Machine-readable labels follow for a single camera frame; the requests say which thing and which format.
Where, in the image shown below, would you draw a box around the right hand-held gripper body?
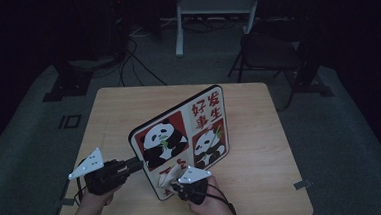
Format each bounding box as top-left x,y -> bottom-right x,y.
174,163 -> 215,207

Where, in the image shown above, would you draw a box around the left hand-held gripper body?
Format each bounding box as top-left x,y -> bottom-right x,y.
66,144 -> 132,198

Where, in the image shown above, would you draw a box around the panda picture board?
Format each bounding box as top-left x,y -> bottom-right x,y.
124,83 -> 234,204

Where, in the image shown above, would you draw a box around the person's right hand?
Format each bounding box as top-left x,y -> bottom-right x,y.
185,174 -> 236,215

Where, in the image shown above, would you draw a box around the person's left hand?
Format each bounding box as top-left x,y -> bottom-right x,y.
74,183 -> 123,215

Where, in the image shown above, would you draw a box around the grey tape piece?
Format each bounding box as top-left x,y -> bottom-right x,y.
292,178 -> 314,191
53,197 -> 77,209

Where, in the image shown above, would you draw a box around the black stand base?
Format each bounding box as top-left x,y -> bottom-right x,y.
39,57 -> 96,104
287,38 -> 335,100

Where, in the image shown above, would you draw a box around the black folding chair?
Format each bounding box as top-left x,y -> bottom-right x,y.
225,20 -> 306,115

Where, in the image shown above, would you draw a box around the white metal stand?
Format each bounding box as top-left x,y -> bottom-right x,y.
172,0 -> 266,58

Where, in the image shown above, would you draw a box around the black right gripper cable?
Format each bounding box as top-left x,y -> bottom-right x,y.
172,179 -> 238,215

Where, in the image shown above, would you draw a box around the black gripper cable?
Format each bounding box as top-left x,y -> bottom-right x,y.
172,179 -> 238,215
70,158 -> 92,208

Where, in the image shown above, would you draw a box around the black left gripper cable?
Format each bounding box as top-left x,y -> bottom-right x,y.
70,158 -> 92,208

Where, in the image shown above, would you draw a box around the black floor cables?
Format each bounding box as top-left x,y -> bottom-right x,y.
115,34 -> 169,90

